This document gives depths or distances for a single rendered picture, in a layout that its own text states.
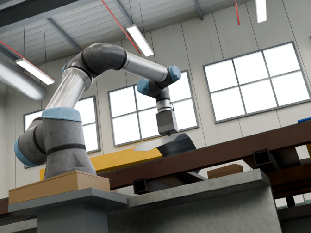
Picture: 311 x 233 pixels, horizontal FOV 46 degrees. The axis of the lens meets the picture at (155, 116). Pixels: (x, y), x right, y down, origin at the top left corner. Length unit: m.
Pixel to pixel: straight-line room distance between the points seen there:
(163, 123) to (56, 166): 0.82
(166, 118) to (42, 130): 0.79
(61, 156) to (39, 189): 0.12
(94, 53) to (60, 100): 0.23
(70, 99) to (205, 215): 0.61
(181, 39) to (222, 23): 1.30
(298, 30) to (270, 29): 0.77
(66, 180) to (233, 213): 0.53
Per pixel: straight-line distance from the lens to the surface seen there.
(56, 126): 1.10
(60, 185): 0.98
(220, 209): 1.22
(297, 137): 1.26
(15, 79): 11.34
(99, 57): 1.42
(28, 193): 1.03
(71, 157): 1.06
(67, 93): 1.37
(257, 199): 1.20
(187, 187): 1.09
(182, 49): 11.37
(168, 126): 1.76
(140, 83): 1.75
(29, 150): 1.20
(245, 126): 10.15
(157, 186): 1.46
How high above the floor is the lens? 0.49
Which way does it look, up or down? 21 degrees up
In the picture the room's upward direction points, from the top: 9 degrees counter-clockwise
